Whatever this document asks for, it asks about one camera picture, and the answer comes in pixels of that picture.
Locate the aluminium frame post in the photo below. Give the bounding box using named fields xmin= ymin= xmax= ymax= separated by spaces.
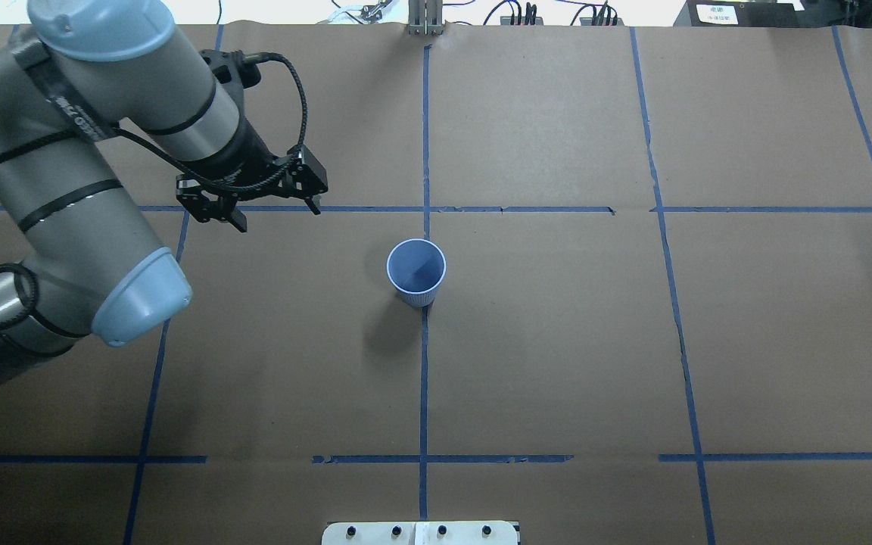
xmin=406 ymin=0 xmax=445 ymax=36

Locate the blue paper cup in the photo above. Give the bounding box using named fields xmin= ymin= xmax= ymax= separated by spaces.
xmin=385 ymin=238 xmax=447 ymax=308

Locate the black box with label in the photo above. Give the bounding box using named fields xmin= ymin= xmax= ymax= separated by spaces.
xmin=672 ymin=1 xmax=802 ymax=28

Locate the white camera pole with base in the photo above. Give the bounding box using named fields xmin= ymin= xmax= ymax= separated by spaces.
xmin=321 ymin=520 xmax=522 ymax=544

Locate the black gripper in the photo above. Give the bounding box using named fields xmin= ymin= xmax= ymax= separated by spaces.
xmin=176 ymin=121 xmax=329 ymax=232

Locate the black braided camera cable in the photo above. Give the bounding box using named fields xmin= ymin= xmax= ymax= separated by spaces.
xmin=111 ymin=51 xmax=308 ymax=198

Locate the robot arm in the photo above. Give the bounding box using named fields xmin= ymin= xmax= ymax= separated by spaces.
xmin=0 ymin=1 xmax=329 ymax=386

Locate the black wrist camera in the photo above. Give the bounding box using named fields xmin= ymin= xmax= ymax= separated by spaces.
xmin=198 ymin=49 xmax=262 ymax=98

